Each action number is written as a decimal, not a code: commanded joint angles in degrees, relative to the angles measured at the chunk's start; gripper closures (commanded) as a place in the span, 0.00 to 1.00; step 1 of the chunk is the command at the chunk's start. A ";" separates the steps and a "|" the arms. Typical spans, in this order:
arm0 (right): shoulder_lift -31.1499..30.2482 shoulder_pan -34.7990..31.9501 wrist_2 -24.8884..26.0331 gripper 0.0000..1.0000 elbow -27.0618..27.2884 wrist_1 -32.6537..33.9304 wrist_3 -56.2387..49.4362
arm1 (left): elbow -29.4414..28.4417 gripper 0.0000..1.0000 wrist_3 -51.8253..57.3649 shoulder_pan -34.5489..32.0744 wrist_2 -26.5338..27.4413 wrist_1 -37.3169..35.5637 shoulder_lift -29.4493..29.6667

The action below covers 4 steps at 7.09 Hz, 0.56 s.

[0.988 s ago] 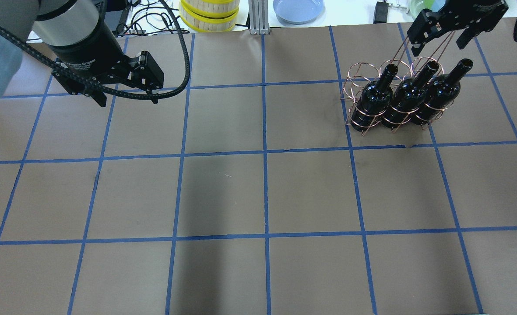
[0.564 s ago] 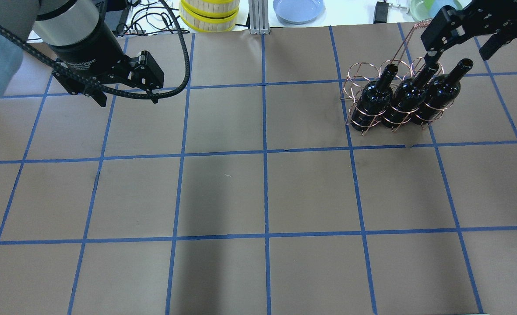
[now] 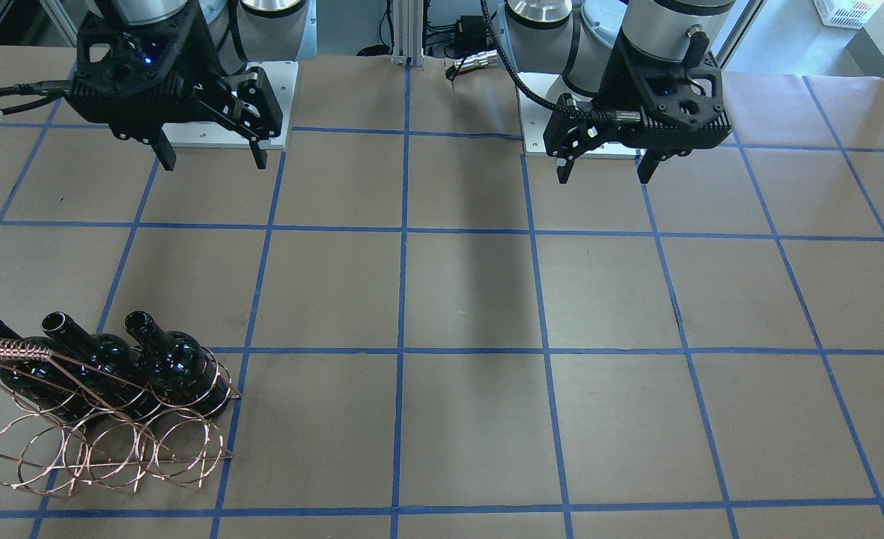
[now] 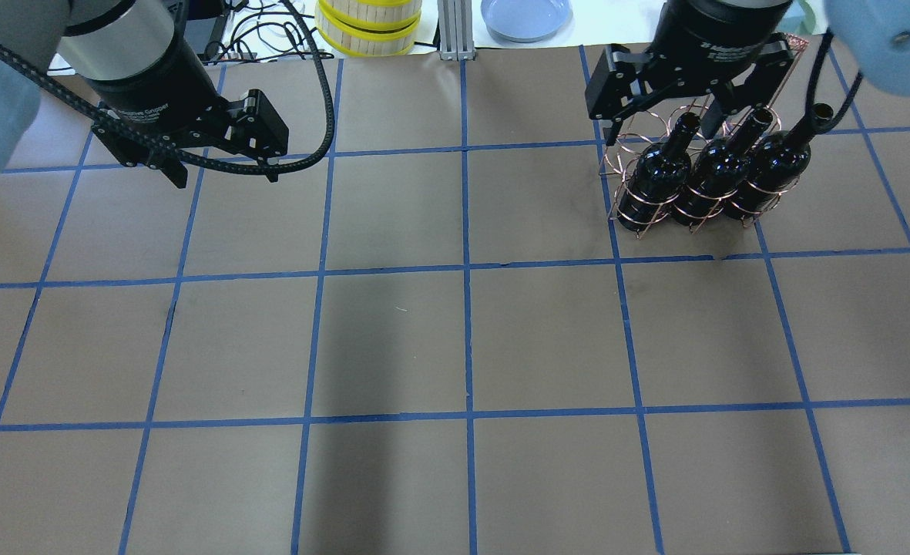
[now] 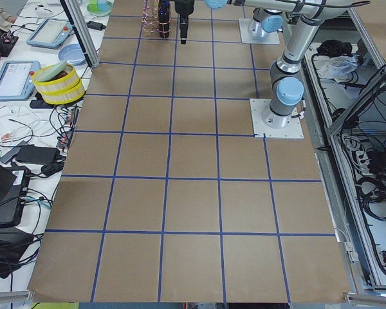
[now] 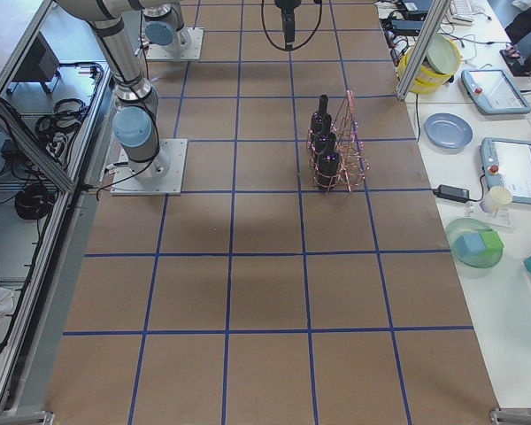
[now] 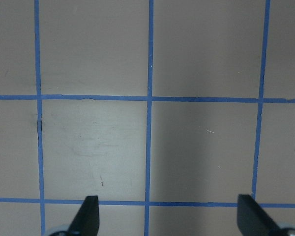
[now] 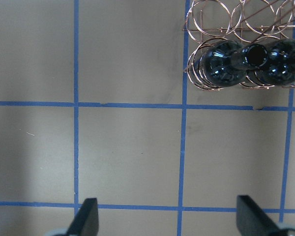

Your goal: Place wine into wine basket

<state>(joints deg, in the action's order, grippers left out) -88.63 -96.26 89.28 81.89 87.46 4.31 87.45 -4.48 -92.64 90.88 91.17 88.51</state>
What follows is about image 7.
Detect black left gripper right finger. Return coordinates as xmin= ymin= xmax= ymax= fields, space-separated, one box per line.
xmin=236 ymin=194 xmax=281 ymax=236

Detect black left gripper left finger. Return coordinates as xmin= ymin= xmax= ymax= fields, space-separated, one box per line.
xmin=67 ymin=196 xmax=99 ymax=236

